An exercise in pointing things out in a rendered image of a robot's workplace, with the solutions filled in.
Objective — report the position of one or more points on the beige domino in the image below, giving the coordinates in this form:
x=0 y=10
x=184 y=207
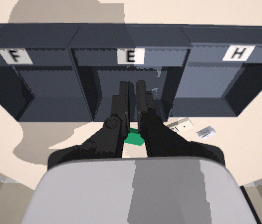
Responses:
x=181 y=125

